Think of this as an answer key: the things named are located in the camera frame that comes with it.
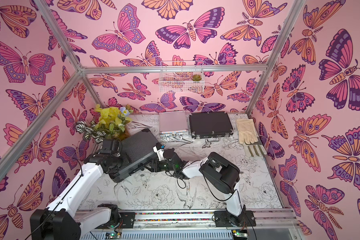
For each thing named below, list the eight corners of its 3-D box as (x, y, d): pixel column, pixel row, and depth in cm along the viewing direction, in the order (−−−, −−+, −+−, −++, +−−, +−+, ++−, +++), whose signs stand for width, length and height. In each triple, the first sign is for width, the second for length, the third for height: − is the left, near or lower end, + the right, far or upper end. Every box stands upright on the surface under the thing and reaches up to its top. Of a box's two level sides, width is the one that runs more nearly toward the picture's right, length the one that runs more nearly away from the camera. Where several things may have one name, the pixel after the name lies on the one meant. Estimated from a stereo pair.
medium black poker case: (190, 141, 104) (190, 137, 101) (189, 116, 120) (189, 112, 116) (232, 141, 104) (234, 137, 101) (226, 116, 119) (227, 112, 116)
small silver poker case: (157, 139, 107) (156, 135, 103) (161, 113, 124) (160, 108, 120) (186, 139, 107) (186, 134, 103) (186, 113, 124) (186, 108, 120)
